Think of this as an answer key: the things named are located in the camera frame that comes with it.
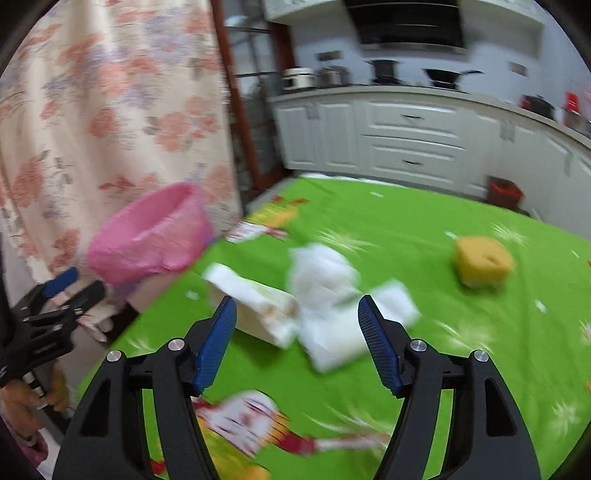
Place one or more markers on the black range hood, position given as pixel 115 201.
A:
pixel 406 23

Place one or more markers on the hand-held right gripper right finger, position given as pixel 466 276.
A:
pixel 378 341

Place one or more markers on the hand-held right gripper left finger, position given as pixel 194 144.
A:
pixel 217 341

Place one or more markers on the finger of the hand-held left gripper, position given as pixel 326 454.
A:
pixel 60 281
pixel 85 297

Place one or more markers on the red box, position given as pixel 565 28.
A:
pixel 575 101

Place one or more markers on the steel stock pot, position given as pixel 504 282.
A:
pixel 383 71

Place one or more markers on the white sheet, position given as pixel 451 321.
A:
pixel 337 337

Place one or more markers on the white kitchen cabinets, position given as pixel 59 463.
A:
pixel 300 7
pixel 415 134

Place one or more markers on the pink bag-lined bin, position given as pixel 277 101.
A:
pixel 152 230

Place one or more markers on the person's left forearm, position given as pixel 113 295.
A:
pixel 30 445

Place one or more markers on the white lower kitchen cabinets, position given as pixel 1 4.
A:
pixel 415 134

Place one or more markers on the red waste bin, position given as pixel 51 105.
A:
pixel 505 194

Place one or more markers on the yellow sponge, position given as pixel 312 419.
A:
pixel 485 263

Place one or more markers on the black cooking pot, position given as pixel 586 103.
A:
pixel 538 106

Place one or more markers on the white rice cooker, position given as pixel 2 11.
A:
pixel 298 79

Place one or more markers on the floral curtain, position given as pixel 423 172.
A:
pixel 115 92

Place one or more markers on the white upper kitchen cabinets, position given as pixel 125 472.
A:
pixel 300 7

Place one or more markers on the silver pressure cooker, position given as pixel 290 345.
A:
pixel 332 77

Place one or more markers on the black wok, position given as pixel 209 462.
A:
pixel 443 78

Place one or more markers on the dark wood glass door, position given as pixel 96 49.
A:
pixel 249 92

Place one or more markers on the green printed tablecloth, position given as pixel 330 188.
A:
pixel 415 221

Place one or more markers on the person's left hand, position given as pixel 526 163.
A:
pixel 18 406

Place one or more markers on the wall outlet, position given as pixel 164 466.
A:
pixel 328 56

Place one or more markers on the pale pink foam net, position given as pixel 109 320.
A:
pixel 323 272

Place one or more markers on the white foam block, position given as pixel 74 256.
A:
pixel 249 304

